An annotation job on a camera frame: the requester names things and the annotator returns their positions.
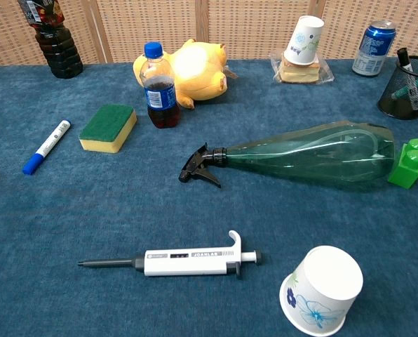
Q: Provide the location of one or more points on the green spray bottle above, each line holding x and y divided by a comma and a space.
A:
310, 158

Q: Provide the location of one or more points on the blue cap cola bottle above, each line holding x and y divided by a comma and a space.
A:
158, 91

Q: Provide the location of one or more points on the dark tea bottle red label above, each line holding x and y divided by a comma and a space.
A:
56, 45

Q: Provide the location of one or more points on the white laboratory pipette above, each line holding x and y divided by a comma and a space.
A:
184, 261

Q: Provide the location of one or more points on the yellow plush toy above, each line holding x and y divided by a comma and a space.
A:
198, 70

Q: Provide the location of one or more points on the yellow green sponge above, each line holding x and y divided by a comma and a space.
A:
107, 127

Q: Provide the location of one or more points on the wrapped sandwich bread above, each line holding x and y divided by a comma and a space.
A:
300, 72

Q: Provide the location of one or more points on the wicker folding screen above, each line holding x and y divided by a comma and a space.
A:
230, 28

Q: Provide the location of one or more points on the floral paper cup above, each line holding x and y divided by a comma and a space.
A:
304, 42
319, 291

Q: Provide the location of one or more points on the blue white marker pen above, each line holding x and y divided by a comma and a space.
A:
47, 146

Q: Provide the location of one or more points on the green toy building block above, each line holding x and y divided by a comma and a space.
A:
407, 166

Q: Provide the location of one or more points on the blue soda can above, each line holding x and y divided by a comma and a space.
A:
373, 49

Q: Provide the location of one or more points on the black mesh pen holder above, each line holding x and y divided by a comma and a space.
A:
405, 93

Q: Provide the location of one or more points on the green marker pen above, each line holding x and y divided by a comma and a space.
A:
410, 87

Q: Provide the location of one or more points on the black cap marker pen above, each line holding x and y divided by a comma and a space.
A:
410, 75

